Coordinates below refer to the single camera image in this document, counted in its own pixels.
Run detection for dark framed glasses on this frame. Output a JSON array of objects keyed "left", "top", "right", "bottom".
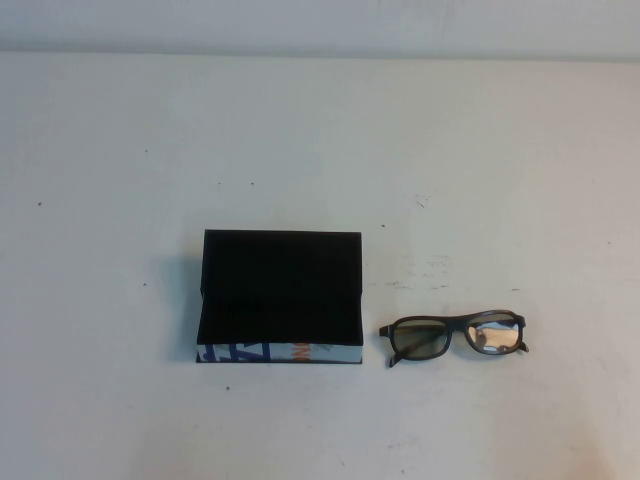
[{"left": 378, "top": 309, "right": 531, "bottom": 369}]

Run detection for black glasses case box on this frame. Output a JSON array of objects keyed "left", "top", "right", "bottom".
[{"left": 193, "top": 228, "right": 365, "bottom": 367}]

